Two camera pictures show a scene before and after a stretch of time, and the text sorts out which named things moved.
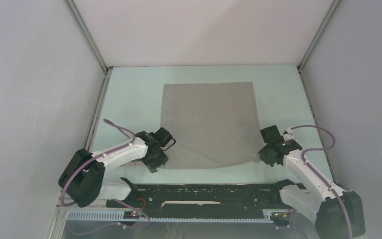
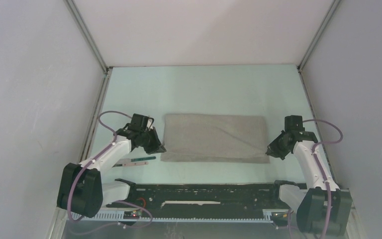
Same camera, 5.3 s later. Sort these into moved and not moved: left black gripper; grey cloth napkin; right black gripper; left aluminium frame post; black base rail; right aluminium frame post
Moved: left black gripper; grey cloth napkin; right black gripper
Not moved: left aluminium frame post; right aluminium frame post; black base rail
